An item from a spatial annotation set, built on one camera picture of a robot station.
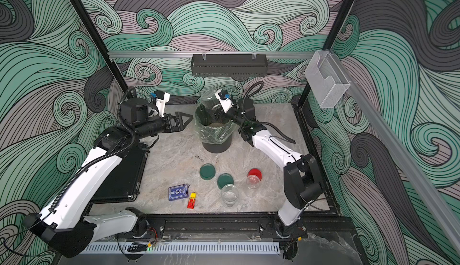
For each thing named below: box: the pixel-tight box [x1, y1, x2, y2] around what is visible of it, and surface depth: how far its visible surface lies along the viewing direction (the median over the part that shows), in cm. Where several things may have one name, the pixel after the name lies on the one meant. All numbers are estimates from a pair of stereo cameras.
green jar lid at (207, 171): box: [199, 163, 216, 181], surface depth 92 cm
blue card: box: [168, 183, 190, 202], surface depth 83 cm
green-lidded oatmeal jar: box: [199, 89, 221, 111], surface depth 76 cm
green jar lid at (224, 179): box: [217, 173, 234, 191], surface depth 88 cm
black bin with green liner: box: [194, 103, 239, 154], surface depth 83 cm
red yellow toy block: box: [186, 192, 198, 210], surface depth 81 cm
